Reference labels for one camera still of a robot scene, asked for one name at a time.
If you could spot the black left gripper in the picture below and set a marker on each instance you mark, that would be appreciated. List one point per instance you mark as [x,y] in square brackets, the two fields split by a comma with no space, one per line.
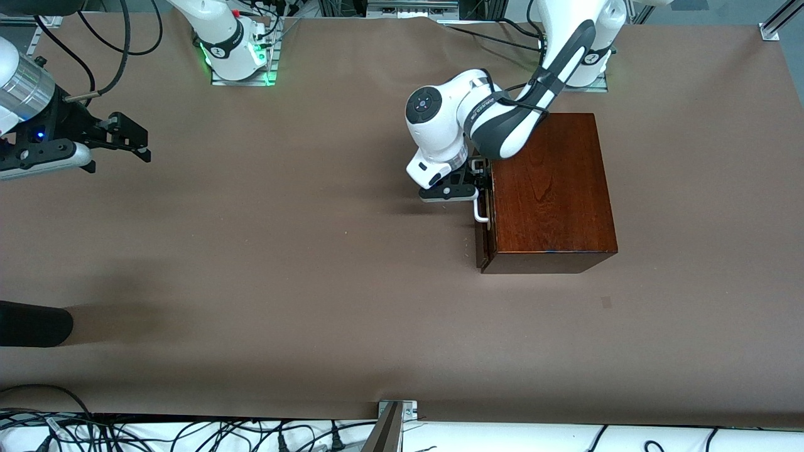
[475,168]

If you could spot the white sheet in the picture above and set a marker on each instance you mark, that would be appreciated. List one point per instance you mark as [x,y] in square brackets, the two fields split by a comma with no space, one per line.
[502,439]

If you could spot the brown paper table cover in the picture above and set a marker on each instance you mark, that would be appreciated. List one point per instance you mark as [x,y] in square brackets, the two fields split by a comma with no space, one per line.
[314,282]

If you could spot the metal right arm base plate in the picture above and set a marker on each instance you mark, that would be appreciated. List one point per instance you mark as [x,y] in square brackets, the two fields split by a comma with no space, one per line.
[267,74]

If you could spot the black cylinder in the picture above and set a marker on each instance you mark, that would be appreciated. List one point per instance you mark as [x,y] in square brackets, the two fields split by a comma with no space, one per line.
[31,323]

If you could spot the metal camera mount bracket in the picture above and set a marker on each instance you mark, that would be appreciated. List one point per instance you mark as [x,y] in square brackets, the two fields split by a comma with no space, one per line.
[392,427]

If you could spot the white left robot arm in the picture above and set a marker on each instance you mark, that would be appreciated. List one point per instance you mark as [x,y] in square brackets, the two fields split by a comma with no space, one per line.
[496,119]

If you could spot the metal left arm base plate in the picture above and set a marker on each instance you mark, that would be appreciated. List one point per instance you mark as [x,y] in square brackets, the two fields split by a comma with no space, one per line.
[587,88]

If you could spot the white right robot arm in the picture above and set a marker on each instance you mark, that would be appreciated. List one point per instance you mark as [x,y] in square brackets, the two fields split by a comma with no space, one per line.
[220,28]

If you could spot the grey metal rail box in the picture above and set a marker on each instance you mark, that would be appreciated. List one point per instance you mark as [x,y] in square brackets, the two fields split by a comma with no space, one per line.
[411,9]

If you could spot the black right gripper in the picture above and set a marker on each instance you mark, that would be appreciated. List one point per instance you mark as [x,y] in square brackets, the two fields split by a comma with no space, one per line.
[65,120]

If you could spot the dark brown wooden cabinet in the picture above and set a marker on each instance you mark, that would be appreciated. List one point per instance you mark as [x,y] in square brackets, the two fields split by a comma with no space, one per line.
[553,194]

